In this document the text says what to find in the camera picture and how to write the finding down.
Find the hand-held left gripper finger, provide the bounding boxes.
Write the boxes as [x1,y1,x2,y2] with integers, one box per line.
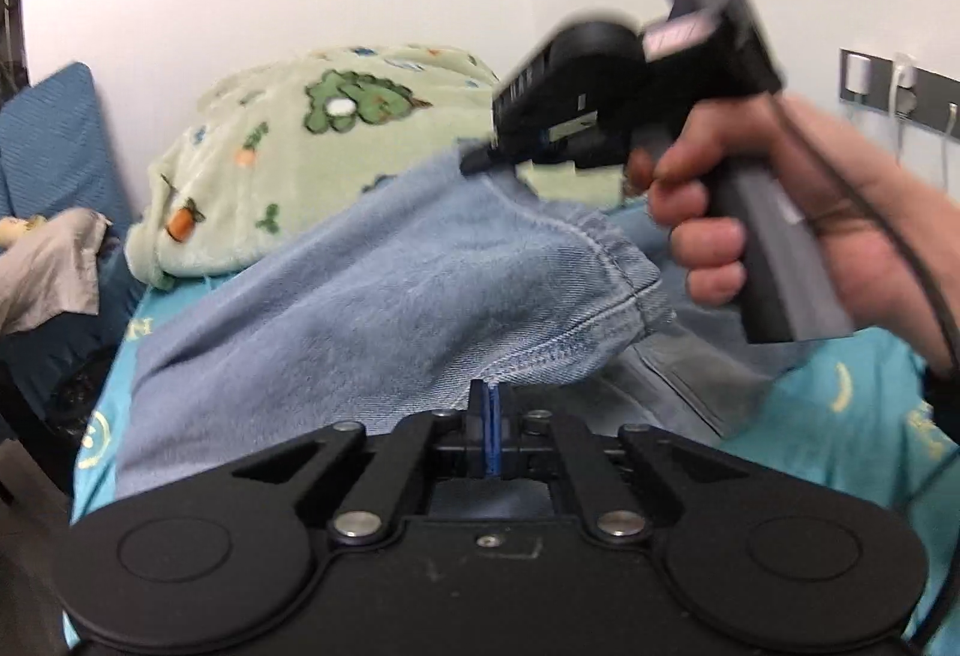
[231,380,491,546]
[490,384,752,546]

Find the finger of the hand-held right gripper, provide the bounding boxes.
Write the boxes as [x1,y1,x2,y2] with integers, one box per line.
[457,141,520,179]

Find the blue denim jeans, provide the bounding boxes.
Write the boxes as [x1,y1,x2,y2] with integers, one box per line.
[116,142,797,501]

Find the person's right hand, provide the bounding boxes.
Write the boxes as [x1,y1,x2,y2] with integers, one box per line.
[626,95,960,376]

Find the green printed fleece blanket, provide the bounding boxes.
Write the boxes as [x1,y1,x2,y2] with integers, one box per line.
[124,43,632,291]

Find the teal printed bed sheet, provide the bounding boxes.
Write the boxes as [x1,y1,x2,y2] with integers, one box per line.
[69,203,960,651]

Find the blue padded cushion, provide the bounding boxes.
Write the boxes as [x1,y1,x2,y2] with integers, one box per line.
[0,61,137,237]

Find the grey crumpled cloth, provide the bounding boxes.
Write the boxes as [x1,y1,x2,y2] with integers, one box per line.
[0,208,115,336]

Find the yellow soft toy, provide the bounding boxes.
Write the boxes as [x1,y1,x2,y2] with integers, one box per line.
[0,215,47,246]

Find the black cable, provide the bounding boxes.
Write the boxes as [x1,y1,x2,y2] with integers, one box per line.
[771,92,960,656]

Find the grey wall power strip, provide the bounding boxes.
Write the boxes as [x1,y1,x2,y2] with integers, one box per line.
[838,47,960,142]

